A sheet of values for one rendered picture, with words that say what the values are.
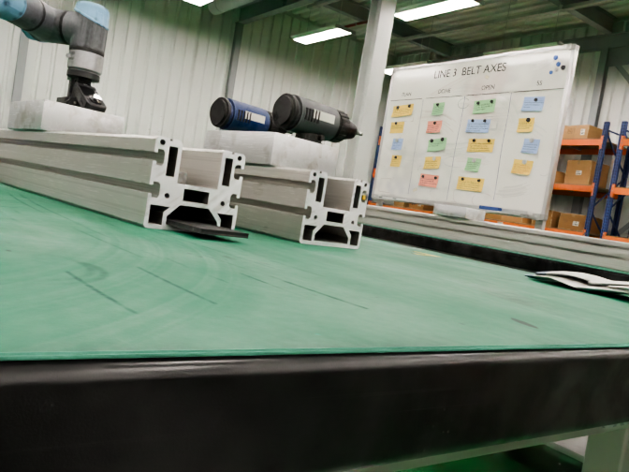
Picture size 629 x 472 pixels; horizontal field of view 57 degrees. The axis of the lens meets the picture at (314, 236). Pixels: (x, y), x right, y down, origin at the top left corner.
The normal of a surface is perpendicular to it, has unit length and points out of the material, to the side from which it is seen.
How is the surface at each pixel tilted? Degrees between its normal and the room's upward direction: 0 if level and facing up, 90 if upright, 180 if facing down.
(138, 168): 90
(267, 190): 90
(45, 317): 0
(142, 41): 90
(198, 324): 0
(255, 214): 90
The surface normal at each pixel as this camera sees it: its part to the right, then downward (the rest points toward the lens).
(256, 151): -0.74, -0.08
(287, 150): 0.66, 0.15
